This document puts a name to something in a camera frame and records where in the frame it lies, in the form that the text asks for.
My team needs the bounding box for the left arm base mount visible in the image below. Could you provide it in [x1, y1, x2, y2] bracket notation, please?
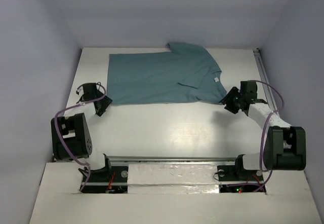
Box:
[79, 165, 129, 194]

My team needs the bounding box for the aluminium front rail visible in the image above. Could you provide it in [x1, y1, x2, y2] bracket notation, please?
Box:
[53, 154, 241, 163]

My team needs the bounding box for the teal t-shirt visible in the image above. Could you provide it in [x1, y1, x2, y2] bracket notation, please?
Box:
[107, 42, 227, 105]

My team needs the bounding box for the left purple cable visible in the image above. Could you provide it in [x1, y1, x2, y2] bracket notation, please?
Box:
[54, 82, 107, 192]

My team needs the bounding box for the aluminium rail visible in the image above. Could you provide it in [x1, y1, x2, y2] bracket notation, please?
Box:
[253, 49, 277, 110]
[53, 154, 241, 163]

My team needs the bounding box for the white foil-taped centre block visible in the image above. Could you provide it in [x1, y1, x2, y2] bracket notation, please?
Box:
[127, 163, 219, 194]

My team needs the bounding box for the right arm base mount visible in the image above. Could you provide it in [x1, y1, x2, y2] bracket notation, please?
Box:
[213, 165, 266, 194]

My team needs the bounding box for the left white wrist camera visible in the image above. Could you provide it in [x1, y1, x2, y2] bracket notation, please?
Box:
[75, 85, 84, 96]

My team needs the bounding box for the aluminium right side rail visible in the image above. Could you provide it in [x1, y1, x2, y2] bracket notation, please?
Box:
[253, 49, 277, 110]

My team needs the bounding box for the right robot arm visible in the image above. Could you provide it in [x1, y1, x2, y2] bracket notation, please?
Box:
[221, 80, 306, 179]

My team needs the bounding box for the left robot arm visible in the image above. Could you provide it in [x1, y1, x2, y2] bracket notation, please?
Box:
[51, 82, 112, 178]

